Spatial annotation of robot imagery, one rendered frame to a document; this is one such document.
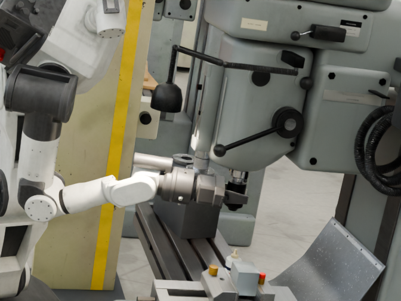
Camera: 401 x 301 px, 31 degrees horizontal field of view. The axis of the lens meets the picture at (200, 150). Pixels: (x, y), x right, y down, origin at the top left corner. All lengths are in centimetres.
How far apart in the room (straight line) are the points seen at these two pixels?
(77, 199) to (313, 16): 72
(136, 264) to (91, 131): 103
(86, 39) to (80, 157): 179
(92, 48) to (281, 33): 47
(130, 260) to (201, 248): 215
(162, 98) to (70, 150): 191
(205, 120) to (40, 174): 42
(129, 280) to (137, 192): 229
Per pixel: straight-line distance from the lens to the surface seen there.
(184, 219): 216
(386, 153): 192
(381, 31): 174
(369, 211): 198
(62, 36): 178
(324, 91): 169
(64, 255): 373
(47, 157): 179
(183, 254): 209
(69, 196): 185
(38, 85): 172
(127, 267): 419
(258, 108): 167
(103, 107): 348
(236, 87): 166
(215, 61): 156
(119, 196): 179
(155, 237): 217
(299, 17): 164
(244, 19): 159
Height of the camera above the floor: 182
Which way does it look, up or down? 16 degrees down
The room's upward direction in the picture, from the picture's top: 10 degrees clockwise
